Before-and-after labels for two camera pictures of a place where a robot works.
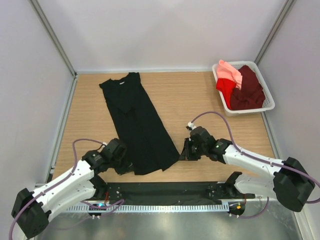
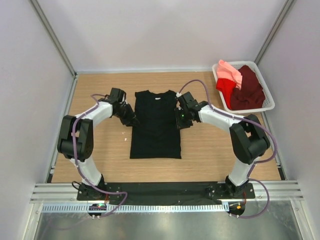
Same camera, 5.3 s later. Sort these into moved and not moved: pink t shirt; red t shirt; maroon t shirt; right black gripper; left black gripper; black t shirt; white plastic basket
Moved: black t shirt; left black gripper; right black gripper
Not moved: red t shirt; white plastic basket; pink t shirt; maroon t shirt
